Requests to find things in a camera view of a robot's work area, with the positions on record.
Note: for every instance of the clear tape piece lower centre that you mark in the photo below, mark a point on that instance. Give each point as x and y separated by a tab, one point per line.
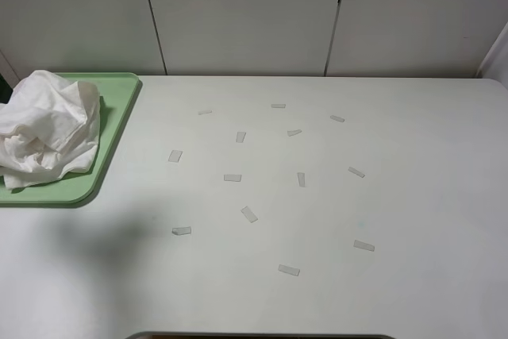
249	215

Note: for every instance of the clear tape piece bottom middle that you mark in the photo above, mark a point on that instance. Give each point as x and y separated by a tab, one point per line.
289	270

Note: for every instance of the clear tape piece centre left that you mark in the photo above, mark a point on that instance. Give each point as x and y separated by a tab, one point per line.
232	177

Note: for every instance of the clear tape piece near shirt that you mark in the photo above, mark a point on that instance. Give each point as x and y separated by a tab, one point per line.
240	137

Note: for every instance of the clear tape piece lower left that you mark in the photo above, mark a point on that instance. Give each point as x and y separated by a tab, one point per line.
181	231

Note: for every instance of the green plastic tray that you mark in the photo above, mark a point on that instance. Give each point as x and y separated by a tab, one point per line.
118	91

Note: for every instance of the clear tape piece lower right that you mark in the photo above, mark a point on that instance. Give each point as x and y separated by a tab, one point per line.
363	246

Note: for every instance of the clear tape piece vertical middle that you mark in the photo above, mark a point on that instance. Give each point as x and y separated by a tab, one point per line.
301	179

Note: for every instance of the white short sleeve shirt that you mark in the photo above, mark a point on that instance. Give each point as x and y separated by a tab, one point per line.
50	127

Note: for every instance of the clear tape piece upper right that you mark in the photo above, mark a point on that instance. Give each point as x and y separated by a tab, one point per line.
336	118

